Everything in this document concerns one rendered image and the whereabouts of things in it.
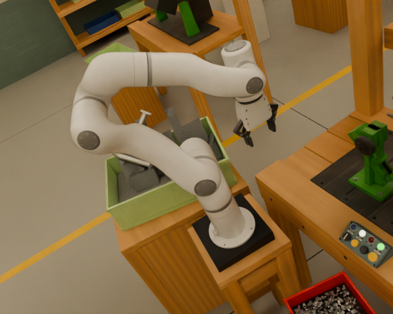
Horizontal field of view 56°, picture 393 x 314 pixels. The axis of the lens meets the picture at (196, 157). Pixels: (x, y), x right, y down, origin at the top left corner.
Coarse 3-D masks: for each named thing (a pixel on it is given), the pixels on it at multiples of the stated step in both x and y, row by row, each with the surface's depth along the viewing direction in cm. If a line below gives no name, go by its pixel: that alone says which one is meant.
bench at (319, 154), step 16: (352, 112) 176; (384, 112) 168; (336, 128) 171; (352, 128) 167; (320, 144) 167; (336, 144) 163; (352, 144) 161; (288, 160) 166; (304, 160) 163; (320, 160) 159; (336, 160) 156; (304, 176) 155; (272, 208) 169; (288, 224) 176; (304, 256) 195; (304, 272) 203
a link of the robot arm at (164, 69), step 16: (160, 64) 94; (176, 64) 95; (192, 64) 95; (208, 64) 93; (160, 80) 96; (176, 80) 97; (192, 80) 97; (208, 80) 94; (224, 80) 92; (240, 80) 92; (256, 80) 93; (224, 96) 96; (240, 96) 96
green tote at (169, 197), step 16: (208, 128) 205; (112, 160) 203; (224, 160) 168; (112, 176) 200; (224, 176) 174; (112, 192) 187; (160, 192) 171; (176, 192) 173; (112, 208) 170; (128, 208) 172; (144, 208) 175; (160, 208) 176; (176, 208) 179; (128, 224) 178
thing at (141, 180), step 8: (128, 168) 192; (136, 168) 192; (144, 168) 192; (152, 168) 187; (128, 176) 193; (136, 176) 188; (144, 176) 188; (152, 176) 188; (136, 184) 189; (144, 184) 189; (152, 184) 189
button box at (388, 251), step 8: (360, 224) 125; (344, 232) 124; (352, 232) 122; (368, 232) 118; (344, 240) 123; (360, 240) 119; (376, 240) 116; (352, 248) 120; (368, 248) 117; (376, 248) 115; (384, 248) 113; (392, 248) 114; (360, 256) 118; (384, 256) 113; (376, 264) 114
